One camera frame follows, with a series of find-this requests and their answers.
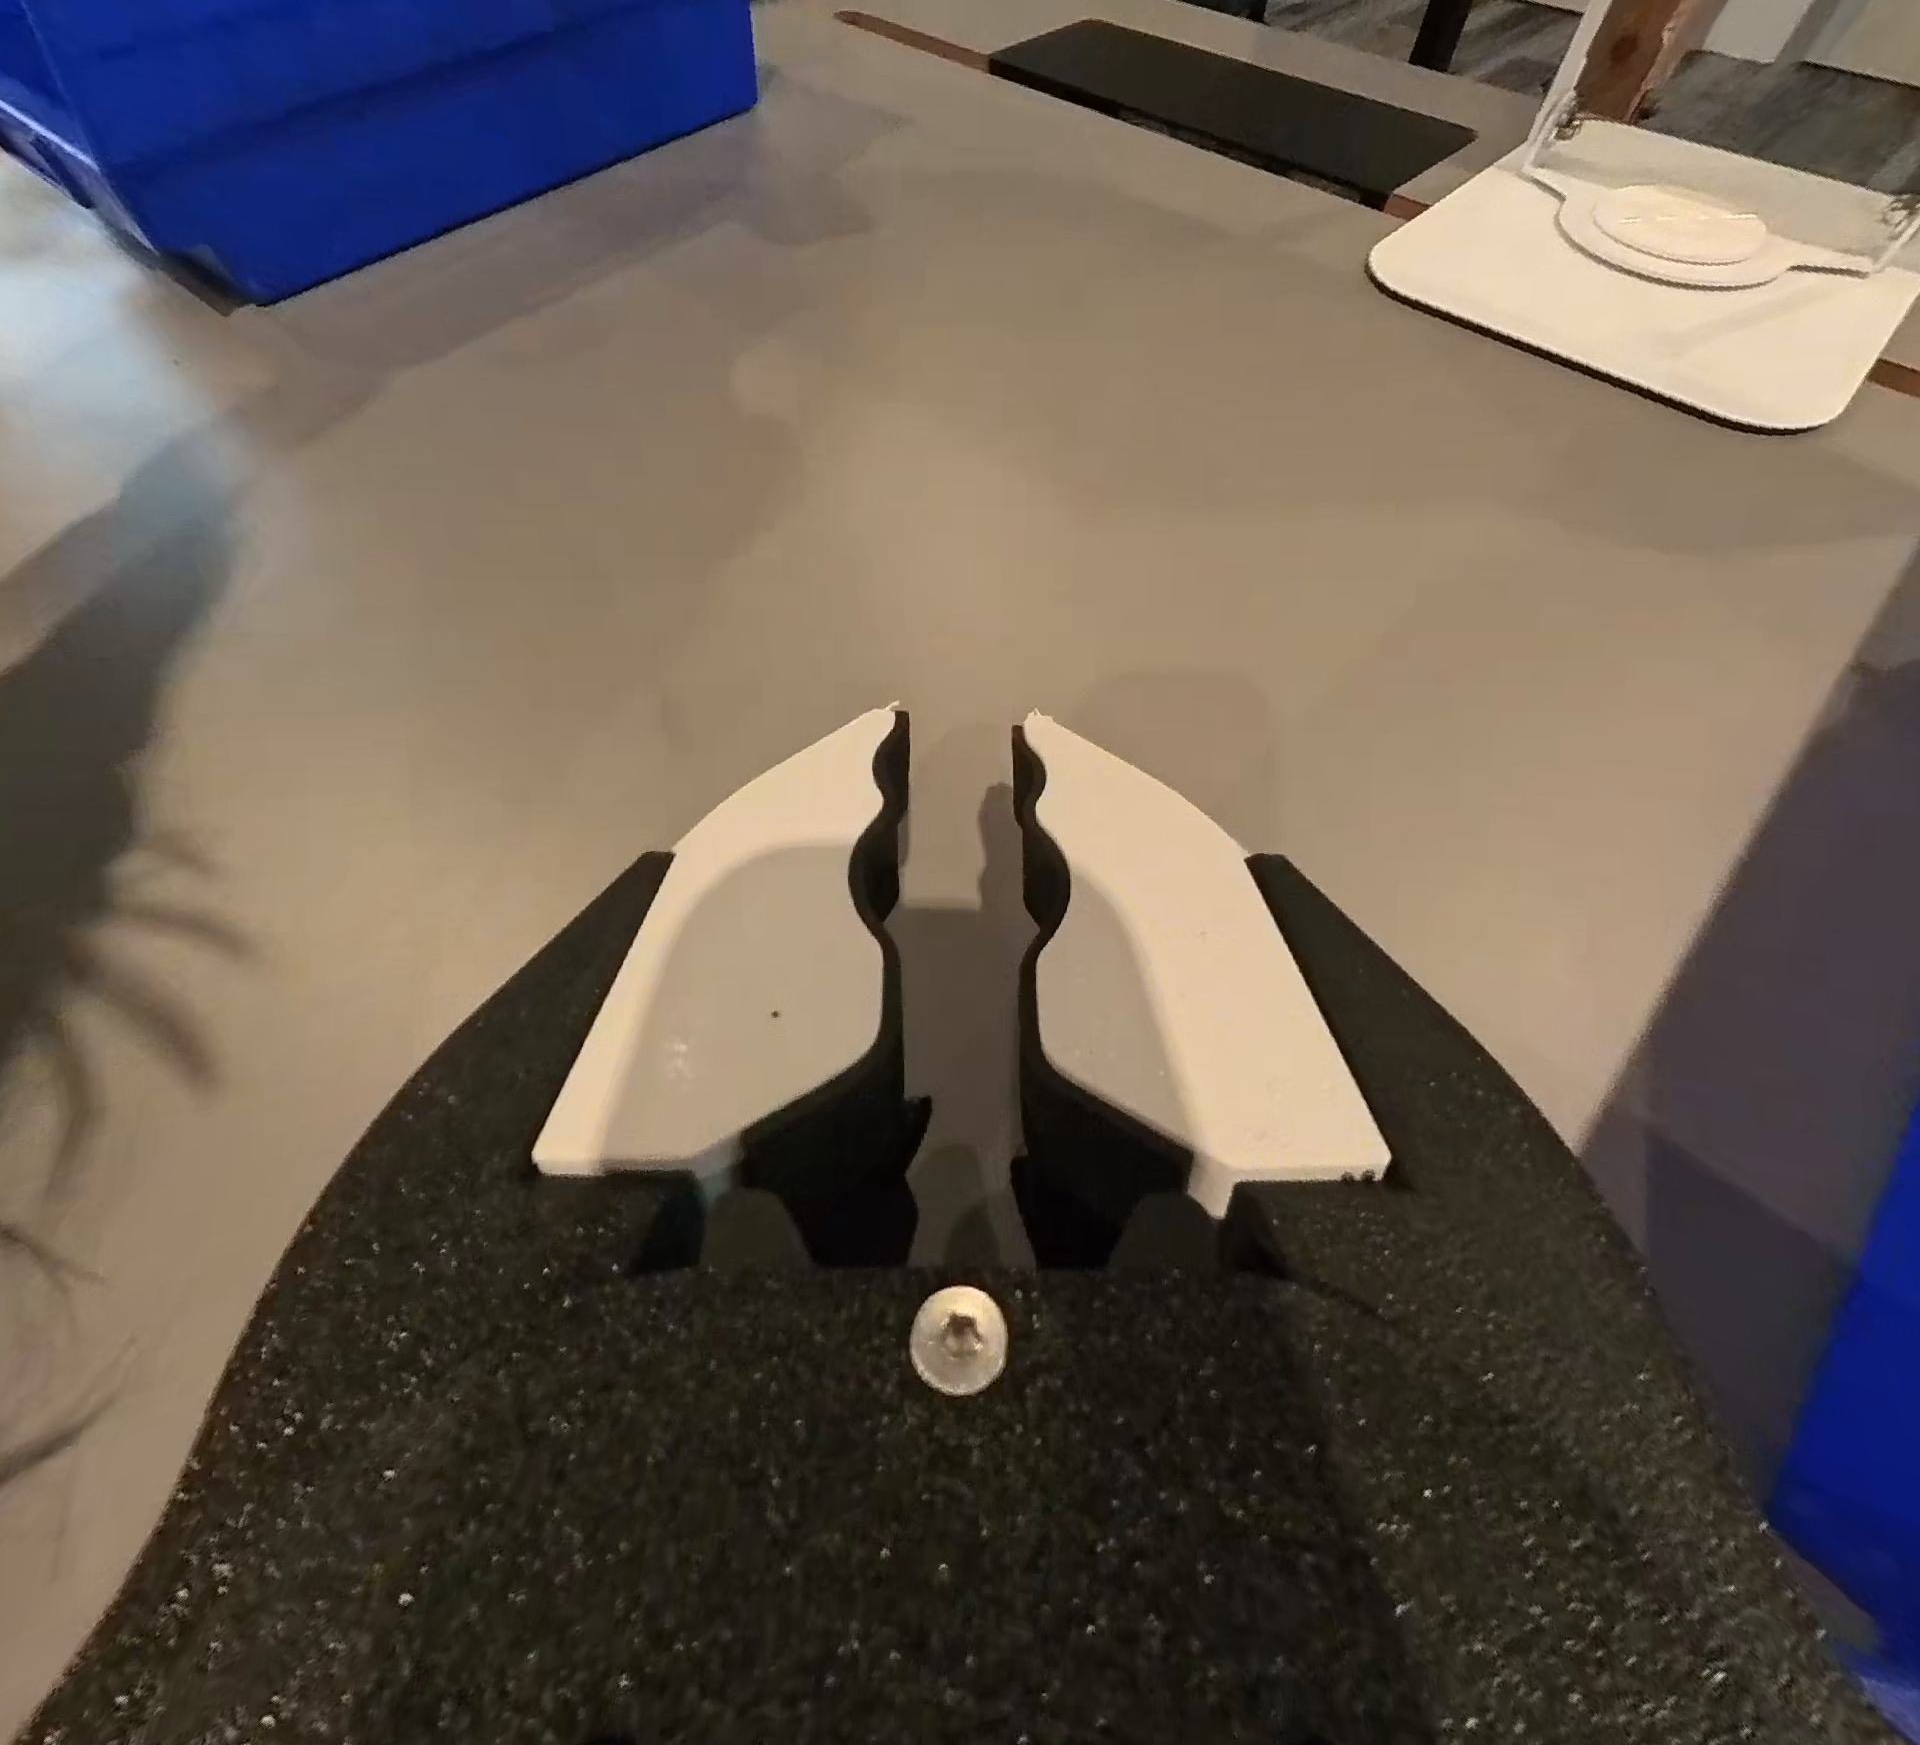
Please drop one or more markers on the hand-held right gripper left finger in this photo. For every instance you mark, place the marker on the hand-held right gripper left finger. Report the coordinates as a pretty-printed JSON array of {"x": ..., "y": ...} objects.
[{"x": 707, "y": 1009}]

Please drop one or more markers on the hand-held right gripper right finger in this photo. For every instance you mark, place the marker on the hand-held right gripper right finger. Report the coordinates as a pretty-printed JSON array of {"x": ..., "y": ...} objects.
[{"x": 1200, "y": 1009}]

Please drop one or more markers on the blue plastic bin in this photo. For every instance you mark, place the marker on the blue plastic bin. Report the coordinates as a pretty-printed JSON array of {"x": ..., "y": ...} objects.
[
  {"x": 1847, "y": 1175},
  {"x": 421, "y": 80}
]

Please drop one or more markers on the white document stand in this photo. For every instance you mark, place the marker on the white document stand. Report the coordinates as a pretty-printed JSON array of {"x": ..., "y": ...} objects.
[{"x": 1679, "y": 306}]

